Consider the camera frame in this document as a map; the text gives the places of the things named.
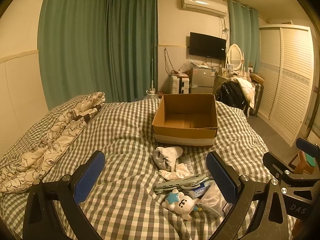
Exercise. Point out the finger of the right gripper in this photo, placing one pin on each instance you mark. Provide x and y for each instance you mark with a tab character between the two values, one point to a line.
307	147
278	168

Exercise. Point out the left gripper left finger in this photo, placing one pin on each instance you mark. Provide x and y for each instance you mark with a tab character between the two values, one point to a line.
41	220

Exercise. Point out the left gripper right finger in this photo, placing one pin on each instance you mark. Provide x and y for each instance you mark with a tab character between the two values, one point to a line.
238	190

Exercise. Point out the white star plush toy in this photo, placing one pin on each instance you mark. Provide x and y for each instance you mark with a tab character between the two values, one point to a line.
181	204

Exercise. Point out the white sock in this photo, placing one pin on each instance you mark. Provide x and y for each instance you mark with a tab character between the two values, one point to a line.
165	157

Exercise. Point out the blue Vinda tissue pack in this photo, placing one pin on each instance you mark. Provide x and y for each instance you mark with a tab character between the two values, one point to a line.
199	191

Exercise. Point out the wooden stool teal seat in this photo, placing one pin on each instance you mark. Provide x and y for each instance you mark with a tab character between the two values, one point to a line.
303	163

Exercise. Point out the floral patterned blanket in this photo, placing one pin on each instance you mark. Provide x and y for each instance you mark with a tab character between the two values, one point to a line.
40	148

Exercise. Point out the crumpled white tissue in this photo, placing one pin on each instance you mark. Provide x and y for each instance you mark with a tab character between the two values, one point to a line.
181	171

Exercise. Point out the dark suitcase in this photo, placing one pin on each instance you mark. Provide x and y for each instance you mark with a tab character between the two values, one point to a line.
259	88

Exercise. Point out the grey checkered bed quilt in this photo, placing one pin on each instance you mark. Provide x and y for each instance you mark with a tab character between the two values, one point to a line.
122	204

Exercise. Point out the chair with piled clothes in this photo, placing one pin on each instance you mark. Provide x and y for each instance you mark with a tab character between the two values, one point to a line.
238	93

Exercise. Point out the white louvred wardrobe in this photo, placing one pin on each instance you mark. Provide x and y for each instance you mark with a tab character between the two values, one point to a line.
287	67

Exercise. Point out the open cardboard box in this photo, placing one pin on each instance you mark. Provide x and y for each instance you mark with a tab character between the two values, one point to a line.
186	119

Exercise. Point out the silver mini fridge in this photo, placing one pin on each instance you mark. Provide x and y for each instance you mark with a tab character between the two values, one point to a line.
202	81

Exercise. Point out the oval white vanity mirror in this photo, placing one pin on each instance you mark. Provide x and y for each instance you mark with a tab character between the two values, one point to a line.
235	57

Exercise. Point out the white suitcase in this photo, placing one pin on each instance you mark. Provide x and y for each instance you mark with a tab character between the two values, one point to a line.
179	84

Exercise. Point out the green curtain right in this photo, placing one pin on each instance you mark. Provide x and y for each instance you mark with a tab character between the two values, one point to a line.
244	31

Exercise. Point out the green curtain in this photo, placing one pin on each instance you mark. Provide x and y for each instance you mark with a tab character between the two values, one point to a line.
244	31
88	46

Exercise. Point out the white air conditioner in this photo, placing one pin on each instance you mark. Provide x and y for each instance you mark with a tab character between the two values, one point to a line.
205	6

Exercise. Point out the green curtain left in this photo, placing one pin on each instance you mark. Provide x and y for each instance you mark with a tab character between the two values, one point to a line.
88	46

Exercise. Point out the black wall television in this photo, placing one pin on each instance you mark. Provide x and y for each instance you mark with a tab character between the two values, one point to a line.
207	46

